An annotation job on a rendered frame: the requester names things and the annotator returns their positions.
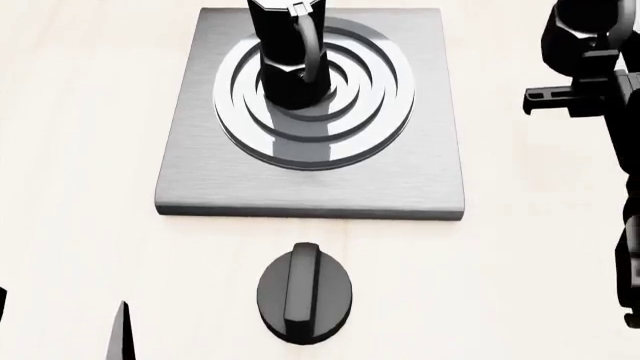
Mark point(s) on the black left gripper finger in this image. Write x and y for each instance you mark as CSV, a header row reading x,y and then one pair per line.
x,y
121,333
2,303

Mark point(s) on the black oval stove knob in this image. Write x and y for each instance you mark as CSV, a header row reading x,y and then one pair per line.
x,y
305,292

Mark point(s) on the silver spiral stove burner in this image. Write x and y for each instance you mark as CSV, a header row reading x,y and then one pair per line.
x,y
380,112

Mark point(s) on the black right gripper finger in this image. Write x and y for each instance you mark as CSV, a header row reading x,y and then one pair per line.
x,y
600,54
555,98

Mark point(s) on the grey brushed metal stove plate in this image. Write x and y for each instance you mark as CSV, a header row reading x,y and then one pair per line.
x,y
200,180

